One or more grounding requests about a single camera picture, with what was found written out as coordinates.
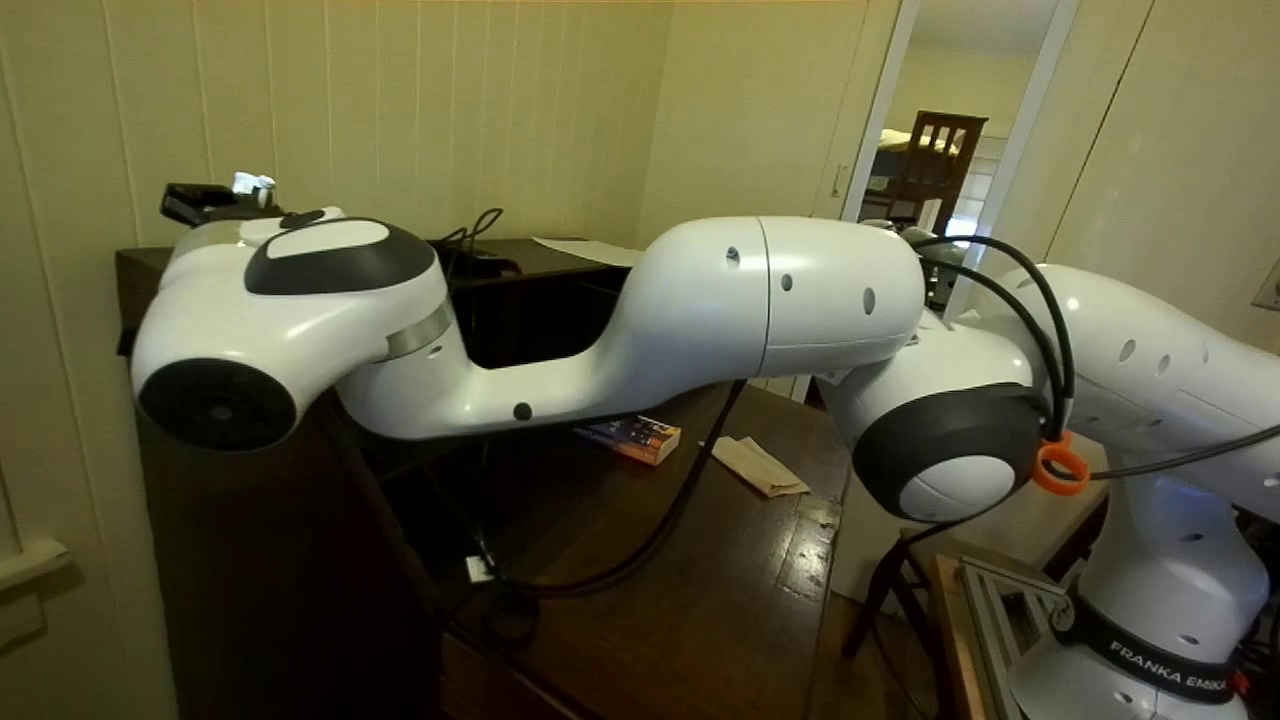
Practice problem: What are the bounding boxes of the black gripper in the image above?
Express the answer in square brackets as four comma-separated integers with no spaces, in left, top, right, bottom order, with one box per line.
[159,173,278,226]

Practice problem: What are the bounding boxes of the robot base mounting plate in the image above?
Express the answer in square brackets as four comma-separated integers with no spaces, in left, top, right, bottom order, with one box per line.
[958,556,1067,720]

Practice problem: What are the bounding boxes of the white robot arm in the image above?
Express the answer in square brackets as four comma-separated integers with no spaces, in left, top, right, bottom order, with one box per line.
[130,195,1280,720]

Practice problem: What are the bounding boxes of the folded tan paper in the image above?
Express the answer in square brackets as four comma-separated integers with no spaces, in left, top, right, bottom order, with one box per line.
[712,435,808,499]

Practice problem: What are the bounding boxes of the small colourful box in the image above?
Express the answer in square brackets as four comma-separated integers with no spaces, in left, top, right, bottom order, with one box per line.
[580,417,680,467]

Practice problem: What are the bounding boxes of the dark wooden secretary desk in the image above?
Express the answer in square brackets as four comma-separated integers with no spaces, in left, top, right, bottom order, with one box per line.
[111,237,865,720]

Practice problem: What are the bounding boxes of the wooden chair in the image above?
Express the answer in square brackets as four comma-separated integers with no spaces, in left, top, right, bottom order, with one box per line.
[865,110,982,233]

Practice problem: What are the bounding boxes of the wooden stand table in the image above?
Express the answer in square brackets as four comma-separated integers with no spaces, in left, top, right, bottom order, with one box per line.
[840,527,991,720]

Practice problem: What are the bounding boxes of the black cable bundle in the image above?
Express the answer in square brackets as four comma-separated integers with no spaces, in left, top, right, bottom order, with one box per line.
[432,202,522,283]

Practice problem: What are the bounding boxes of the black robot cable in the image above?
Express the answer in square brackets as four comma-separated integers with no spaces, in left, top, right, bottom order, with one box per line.
[505,233,1280,602]

